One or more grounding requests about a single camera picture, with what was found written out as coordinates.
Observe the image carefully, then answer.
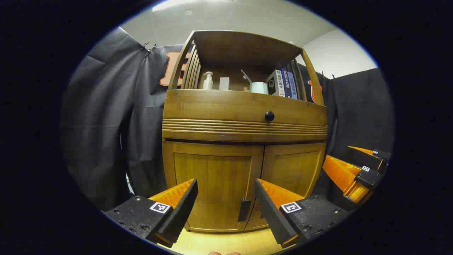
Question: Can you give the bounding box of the dark blue book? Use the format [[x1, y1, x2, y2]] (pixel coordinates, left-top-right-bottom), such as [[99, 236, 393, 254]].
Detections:
[[281, 68, 292, 99]]

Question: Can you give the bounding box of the wooden double-door shoe cabinet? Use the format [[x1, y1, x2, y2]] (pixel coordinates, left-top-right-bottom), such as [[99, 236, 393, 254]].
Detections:
[[162, 30, 328, 233]]

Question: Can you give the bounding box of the black door handle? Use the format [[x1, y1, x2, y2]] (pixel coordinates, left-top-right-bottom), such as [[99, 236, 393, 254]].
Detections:
[[238, 198, 252, 222]]

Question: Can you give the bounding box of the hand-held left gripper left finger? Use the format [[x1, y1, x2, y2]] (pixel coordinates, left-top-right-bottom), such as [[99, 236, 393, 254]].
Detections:
[[103, 178, 199, 248]]

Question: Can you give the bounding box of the wooden cabinet drawer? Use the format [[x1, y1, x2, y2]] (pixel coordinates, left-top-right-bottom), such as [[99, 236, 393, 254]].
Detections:
[[162, 89, 328, 143]]

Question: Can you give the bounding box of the white book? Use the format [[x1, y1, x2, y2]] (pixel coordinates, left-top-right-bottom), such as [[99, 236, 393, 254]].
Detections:
[[265, 69, 285, 97]]

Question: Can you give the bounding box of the black backdrop cloth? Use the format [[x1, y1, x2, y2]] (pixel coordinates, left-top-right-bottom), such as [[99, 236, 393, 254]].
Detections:
[[60, 27, 395, 211]]

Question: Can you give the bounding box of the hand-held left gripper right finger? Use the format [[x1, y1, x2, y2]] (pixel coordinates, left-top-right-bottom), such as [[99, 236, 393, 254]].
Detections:
[[254, 178, 351, 248]]

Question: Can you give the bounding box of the ceiling light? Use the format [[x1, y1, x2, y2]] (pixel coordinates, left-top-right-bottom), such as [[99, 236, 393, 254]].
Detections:
[[152, 0, 234, 12]]

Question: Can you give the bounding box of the light blue book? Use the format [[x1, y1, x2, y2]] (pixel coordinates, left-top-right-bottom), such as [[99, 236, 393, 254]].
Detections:
[[287, 72, 298, 100]]

